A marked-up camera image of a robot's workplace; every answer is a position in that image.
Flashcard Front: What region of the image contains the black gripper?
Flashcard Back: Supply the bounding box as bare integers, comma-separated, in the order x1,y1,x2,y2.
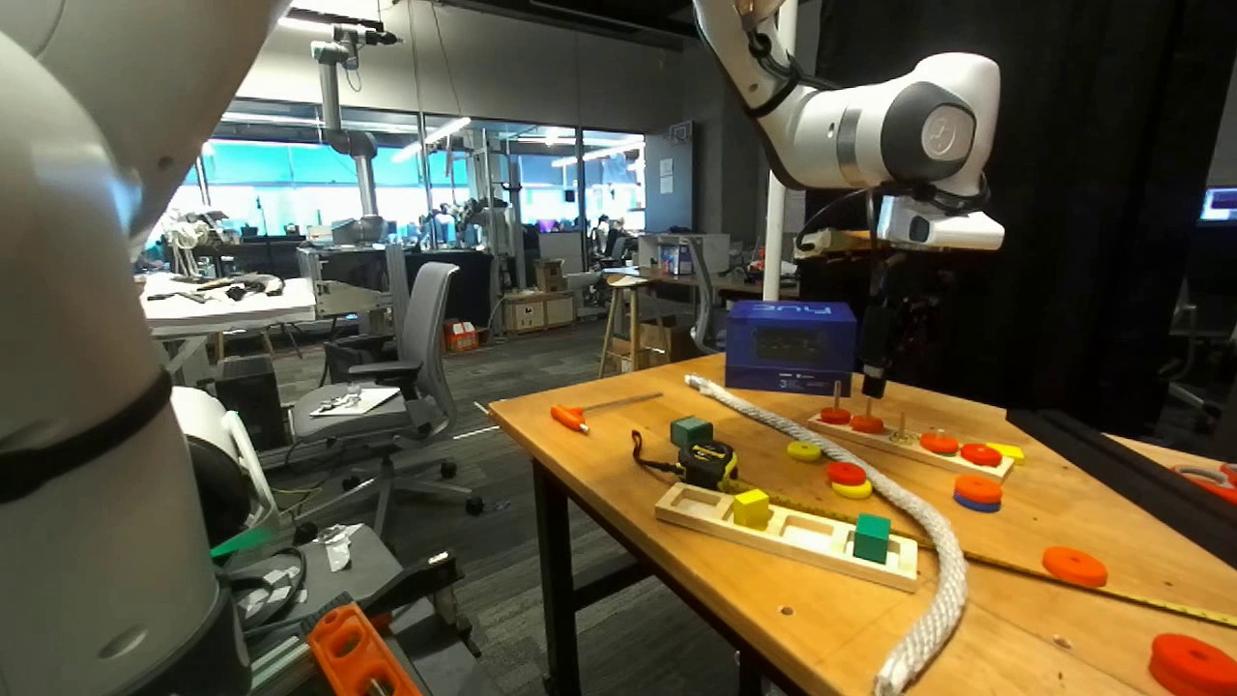
830,252,928,410

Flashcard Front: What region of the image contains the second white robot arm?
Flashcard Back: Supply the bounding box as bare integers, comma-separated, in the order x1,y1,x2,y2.
0,0,289,696

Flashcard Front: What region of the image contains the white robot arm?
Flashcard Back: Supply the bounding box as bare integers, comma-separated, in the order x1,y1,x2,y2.
692,0,1004,252

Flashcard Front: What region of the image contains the wooden shape sorter board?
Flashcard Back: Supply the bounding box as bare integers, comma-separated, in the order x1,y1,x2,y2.
654,483,919,590

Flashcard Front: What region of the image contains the blue cardboard box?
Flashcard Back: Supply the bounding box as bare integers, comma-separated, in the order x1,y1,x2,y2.
727,300,857,396

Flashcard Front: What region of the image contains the black yellow tape measure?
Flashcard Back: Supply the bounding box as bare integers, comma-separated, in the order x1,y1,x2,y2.
630,434,740,492

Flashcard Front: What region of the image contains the yellow square block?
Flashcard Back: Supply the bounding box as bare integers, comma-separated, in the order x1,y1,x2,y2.
993,442,1025,464

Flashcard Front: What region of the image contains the green cube block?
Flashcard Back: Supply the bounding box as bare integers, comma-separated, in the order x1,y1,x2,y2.
670,419,717,448

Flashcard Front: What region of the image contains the yellow measuring tape strip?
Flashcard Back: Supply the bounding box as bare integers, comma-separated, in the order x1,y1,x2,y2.
964,550,1237,631

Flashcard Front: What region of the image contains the black curtain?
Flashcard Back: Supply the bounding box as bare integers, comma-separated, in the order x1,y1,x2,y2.
808,0,1237,429

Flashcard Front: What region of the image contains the grey office chair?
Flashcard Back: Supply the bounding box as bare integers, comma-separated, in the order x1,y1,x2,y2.
289,264,484,518

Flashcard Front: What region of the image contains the orange ring on yellow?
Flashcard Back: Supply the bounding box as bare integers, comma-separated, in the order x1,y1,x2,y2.
824,461,878,501

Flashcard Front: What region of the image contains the orange ring on purple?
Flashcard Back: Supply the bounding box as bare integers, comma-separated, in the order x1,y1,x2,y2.
953,473,1004,513

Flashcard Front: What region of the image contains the orange ring by tape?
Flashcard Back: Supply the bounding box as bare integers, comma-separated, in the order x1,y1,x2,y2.
1039,546,1115,590

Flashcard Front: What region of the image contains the white rope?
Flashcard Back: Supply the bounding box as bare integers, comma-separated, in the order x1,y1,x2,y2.
679,370,971,696

